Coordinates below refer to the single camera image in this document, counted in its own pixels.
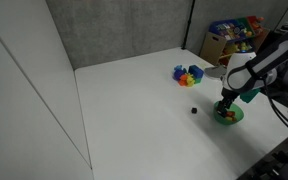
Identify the brown cardboard box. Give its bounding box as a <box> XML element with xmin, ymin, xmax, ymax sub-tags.
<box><xmin>199</xmin><ymin>31</ymin><xmax>229</xmax><ymax>66</ymax></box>

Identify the orange toy piece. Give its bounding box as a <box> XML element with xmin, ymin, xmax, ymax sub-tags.
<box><xmin>178</xmin><ymin>73</ymin><xmax>189</xmax><ymax>87</ymax></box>

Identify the blue toy box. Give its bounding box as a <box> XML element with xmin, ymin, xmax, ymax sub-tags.
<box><xmin>188</xmin><ymin>64</ymin><xmax>205</xmax><ymax>80</ymax></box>

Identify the long black cable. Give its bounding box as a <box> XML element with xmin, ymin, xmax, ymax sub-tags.
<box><xmin>263</xmin><ymin>79</ymin><xmax>288</xmax><ymax>138</ymax></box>

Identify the purple toy ball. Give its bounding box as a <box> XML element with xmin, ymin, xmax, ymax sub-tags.
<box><xmin>173</xmin><ymin>68</ymin><xmax>185</xmax><ymax>81</ymax></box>

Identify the yellow toy piece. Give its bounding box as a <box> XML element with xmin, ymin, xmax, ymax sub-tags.
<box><xmin>185</xmin><ymin>74</ymin><xmax>196</xmax><ymax>88</ymax></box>

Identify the shelf with yellow toys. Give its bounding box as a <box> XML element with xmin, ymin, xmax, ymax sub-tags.
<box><xmin>221</xmin><ymin>39</ymin><xmax>256</xmax><ymax>66</ymax></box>

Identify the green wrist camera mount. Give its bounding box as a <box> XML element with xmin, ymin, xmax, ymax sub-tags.
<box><xmin>239</xmin><ymin>87</ymin><xmax>262</xmax><ymax>104</ymax></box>

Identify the green plastic bowl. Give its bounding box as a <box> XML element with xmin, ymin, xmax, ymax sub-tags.
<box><xmin>213</xmin><ymin>101</ymin><xmax>245</xmax><ymax>126</ymax></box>

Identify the black tripod stand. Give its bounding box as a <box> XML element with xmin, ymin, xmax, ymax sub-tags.
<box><xmin>181</xmin><ymin>0</ymin><xmax>197</xmax><ymax>51</ymax></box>

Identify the colourful toy storage bin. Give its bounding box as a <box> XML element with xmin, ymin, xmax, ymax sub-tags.
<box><xmin>208</xmin><ymin>15</ymin><xmax>266</xmax><ymax>43</ymax></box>

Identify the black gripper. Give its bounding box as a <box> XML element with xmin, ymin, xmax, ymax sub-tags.
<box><xmin>216</xmin><ymin>88</ymin><xmax>240</xmax><ymax>119</ymax></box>

